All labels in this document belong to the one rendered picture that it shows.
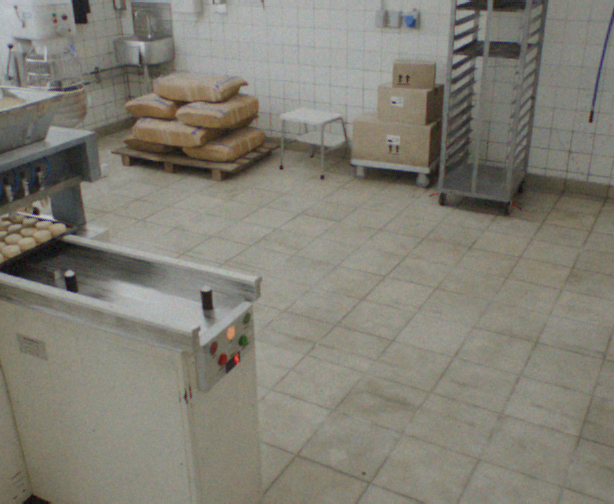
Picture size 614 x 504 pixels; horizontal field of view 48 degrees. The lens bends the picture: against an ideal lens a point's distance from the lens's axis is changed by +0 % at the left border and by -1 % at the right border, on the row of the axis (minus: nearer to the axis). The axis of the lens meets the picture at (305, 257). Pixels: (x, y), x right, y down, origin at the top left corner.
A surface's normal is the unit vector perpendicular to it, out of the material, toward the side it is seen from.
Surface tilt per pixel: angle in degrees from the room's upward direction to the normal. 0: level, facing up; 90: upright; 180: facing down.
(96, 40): 90
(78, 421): 90
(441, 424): 0
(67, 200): 90
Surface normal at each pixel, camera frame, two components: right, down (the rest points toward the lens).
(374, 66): -0.50, 0.38
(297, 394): -0.01, -0.90
